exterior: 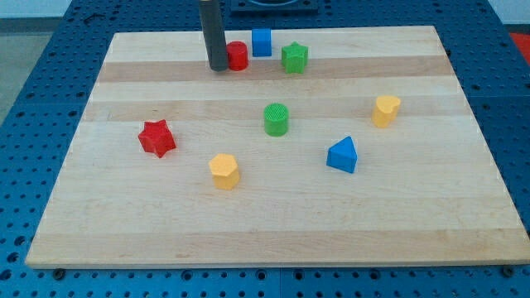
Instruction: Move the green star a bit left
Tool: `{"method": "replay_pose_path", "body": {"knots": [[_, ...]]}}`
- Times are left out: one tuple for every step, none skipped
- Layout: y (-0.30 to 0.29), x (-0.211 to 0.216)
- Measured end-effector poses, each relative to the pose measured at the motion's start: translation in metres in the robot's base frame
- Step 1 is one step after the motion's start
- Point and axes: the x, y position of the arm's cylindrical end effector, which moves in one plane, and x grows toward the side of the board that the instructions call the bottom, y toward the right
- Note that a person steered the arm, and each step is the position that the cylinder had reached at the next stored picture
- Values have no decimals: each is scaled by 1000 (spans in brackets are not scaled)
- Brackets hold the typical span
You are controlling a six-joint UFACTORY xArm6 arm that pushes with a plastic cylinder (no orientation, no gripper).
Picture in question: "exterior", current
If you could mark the green cylinder block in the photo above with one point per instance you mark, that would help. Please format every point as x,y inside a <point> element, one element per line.
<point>276,118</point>

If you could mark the yellow hexagon block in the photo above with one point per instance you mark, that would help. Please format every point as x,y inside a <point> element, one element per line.
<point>225,171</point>

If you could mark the red star block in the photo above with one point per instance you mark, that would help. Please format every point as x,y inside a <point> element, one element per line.
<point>157,138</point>

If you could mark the blue cube block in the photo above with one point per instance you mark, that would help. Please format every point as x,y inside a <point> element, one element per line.
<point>261,42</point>

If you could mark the green star block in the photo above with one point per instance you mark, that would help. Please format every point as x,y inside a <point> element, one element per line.
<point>295,58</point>

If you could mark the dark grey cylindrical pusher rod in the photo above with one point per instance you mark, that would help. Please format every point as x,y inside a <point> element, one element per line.
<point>213,32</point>

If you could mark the light wooden board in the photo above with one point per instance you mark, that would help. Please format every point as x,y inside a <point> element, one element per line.
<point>425,191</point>

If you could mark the red cylinder block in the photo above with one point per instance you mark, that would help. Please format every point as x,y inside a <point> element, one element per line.
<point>237,55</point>

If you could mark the yellow heart block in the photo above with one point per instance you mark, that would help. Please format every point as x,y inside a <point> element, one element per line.
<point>385,110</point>

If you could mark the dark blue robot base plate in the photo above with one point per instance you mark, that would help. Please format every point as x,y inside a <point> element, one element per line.
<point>239,7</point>

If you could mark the blue triangle block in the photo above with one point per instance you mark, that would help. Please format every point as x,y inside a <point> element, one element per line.
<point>343,156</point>

